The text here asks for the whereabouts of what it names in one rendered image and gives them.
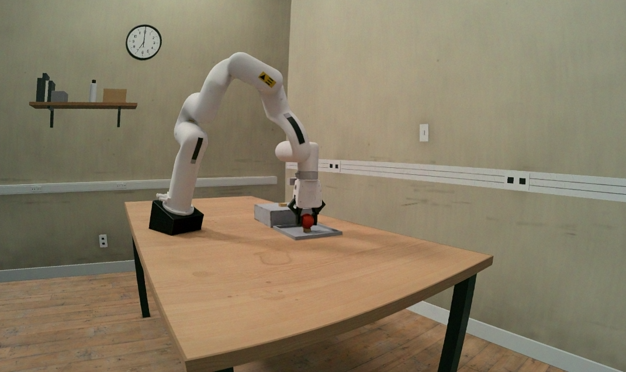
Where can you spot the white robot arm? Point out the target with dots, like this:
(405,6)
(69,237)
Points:
(203,106)

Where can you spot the red ball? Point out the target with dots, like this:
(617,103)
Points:
(307,220)

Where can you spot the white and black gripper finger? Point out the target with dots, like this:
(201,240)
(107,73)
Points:
(296,211)
(316,212)

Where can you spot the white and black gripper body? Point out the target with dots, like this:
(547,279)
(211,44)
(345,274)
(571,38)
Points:
(308,193)

